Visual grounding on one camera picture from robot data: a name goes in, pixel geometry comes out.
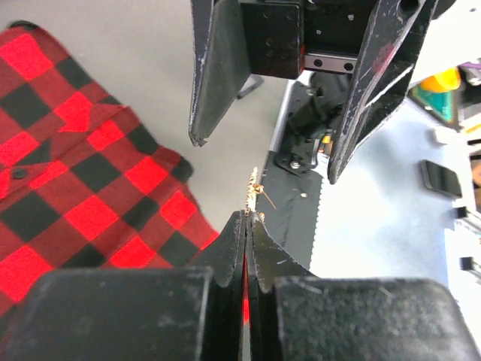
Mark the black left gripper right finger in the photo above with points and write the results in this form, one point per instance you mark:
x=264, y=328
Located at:
x=294, y=315

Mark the yellow green object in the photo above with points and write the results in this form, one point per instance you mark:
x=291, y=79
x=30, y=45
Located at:
x=437, y=95

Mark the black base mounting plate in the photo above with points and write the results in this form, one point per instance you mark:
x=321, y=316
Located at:
x=291, y=213

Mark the gold leaf brooch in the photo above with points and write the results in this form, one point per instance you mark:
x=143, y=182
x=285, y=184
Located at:
x=253, y=190

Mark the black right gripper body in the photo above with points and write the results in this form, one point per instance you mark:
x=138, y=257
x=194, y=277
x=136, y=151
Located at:
x=285, y=38

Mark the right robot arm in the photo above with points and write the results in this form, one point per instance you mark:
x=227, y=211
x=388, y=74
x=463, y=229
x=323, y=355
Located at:
x=316, y=118

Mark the red black plaid shirt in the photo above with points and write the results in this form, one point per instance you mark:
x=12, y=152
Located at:
x=83, y=183

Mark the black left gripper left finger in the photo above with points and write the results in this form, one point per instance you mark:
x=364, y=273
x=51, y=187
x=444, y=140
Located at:
x=188, y=313

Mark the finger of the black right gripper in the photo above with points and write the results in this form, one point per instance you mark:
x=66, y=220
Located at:
x=221, y=64
x=385, y=64

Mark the black smartphone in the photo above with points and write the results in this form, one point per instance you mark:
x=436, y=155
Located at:
x=440, y=179

